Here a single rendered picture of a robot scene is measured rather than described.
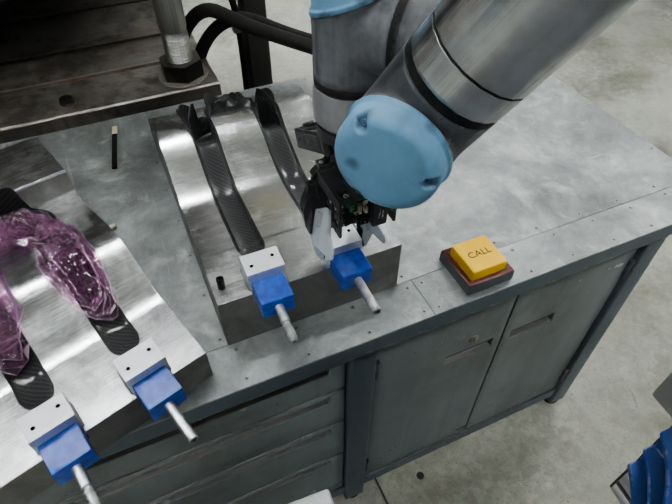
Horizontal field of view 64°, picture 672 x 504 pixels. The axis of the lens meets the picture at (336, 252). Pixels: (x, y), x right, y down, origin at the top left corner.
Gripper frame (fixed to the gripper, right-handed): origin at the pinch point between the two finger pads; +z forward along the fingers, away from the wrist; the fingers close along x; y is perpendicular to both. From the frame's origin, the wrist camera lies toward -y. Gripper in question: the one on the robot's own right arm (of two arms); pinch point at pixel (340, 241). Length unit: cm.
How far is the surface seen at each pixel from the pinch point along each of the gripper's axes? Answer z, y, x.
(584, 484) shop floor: 91, 25, 58
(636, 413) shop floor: 91, 16, 86
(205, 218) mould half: 2.8, -14.6, -15.0
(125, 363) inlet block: 2.9, 5.2, -29.5
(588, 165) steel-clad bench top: 11, -9, 55
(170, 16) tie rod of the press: -3, -72, -7
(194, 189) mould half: 2.0, -20.7, -15.0
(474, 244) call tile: 7.4, 2.3, 21.1
